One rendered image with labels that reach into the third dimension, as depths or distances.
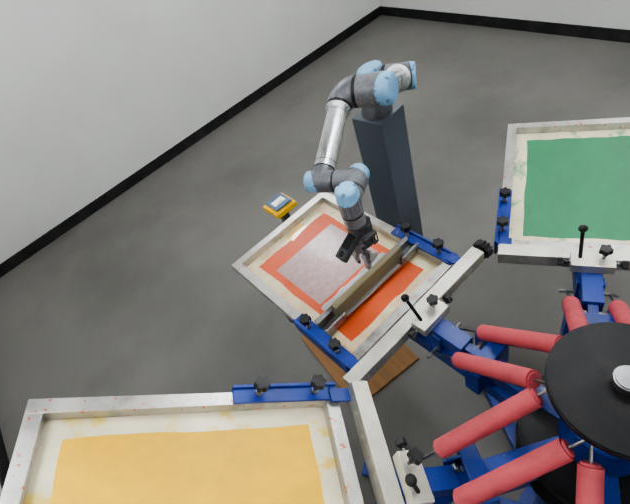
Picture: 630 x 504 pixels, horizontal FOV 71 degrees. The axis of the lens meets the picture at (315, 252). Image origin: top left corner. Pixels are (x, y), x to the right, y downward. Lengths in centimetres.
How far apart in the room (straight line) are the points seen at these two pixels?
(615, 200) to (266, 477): 160
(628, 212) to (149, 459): 179
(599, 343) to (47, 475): 127
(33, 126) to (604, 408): 455
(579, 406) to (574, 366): 9
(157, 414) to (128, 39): 403
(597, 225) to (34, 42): 427
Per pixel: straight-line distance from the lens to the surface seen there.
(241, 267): 201
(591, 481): 116
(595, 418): 113
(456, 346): 150
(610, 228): 196
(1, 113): 472
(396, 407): 256
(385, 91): 167
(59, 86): 476
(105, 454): 125
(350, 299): 165
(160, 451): 125
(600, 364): 119
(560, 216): 198
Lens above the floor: 235
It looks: 45 degrees down
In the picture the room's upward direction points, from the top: 23 degrees counter-clockwise
